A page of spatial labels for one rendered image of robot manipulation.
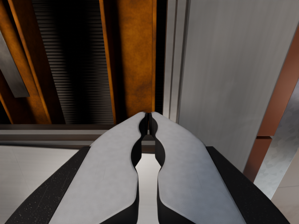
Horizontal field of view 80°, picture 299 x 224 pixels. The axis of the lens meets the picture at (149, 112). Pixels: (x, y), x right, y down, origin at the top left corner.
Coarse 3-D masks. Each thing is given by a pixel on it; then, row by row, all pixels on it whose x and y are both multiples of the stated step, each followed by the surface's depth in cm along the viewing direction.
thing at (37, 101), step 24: (0, 0) 28; (24, 0) 27; (0, 24) 30; (24, 24) 27; (24, 48) 28; (0, 72) 32; (24, 72) 34; (48, 72) 34; (0, 96) 32; (48, 96) 34; (24, 120) 38; (48, 120) 35
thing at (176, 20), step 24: (168, 0) 16; (168, 24) 17; (168, 48) 18; (168, 72) 19; (168, 96) 21; (0, 144) 23; (24, 144) 23; (48, 144) 23; (72, 144) 23; (144, 144) 23
